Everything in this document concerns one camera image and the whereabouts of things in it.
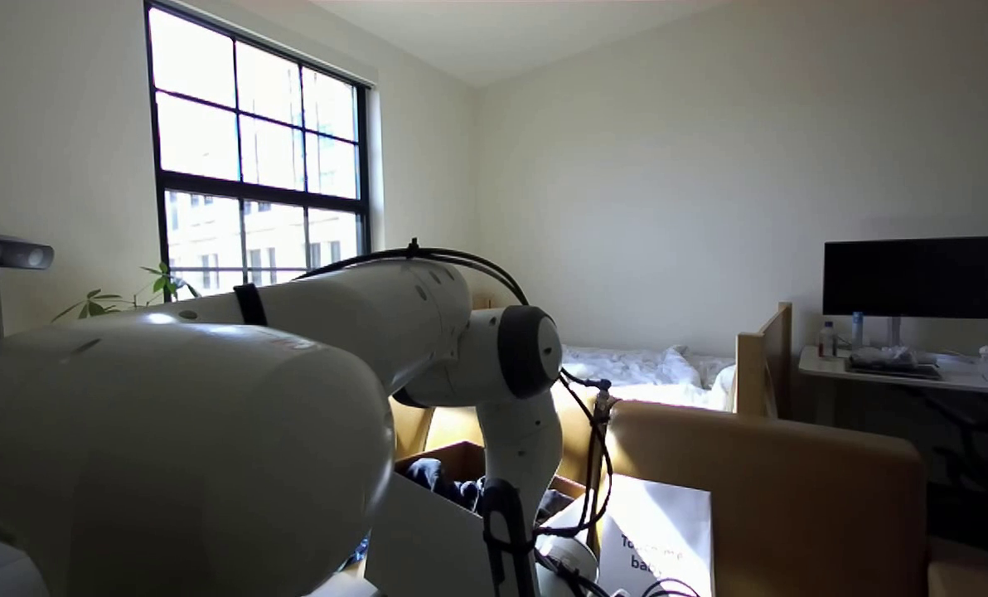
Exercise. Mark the tan leather sofa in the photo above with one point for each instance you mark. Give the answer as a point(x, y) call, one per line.
point(722, 505)

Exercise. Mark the black framed window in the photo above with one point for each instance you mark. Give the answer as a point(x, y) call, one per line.
point(262, 158)

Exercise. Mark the black monitor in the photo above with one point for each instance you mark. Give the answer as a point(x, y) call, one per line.
point(907, 278)

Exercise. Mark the bed with white bedding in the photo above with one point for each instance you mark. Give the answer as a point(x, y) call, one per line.
point(744, 383)

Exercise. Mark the green plant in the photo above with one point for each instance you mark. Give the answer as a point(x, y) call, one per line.
point(130, 294)

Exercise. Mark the dark clothes in box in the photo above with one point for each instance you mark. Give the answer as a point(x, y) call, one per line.
point(430, 472)

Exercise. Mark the white cardboard box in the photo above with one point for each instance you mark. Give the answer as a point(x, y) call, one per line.
point(448, 519)

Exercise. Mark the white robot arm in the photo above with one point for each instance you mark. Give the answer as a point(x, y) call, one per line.
point(245, 445)

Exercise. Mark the wooden desk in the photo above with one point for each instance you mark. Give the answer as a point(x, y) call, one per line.
point(911, 397)

